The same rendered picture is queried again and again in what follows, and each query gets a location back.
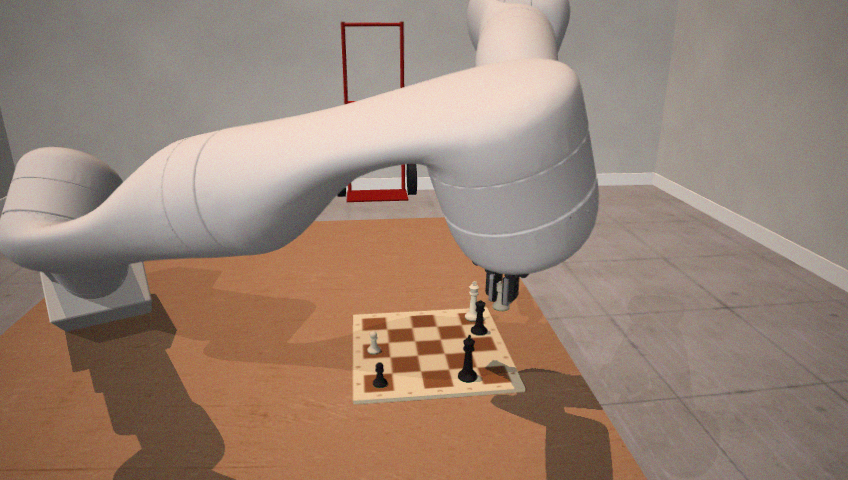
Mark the wooden chessboard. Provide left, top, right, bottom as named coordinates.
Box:
left=353, top=307, right=525, bottom=404

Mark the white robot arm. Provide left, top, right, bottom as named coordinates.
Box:
left=0, top=0, right=599, bottom=299

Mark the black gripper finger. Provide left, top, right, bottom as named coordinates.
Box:
left=485, top=269, right=503, bottom=302
left=501, top=274, right=529, bottom=306

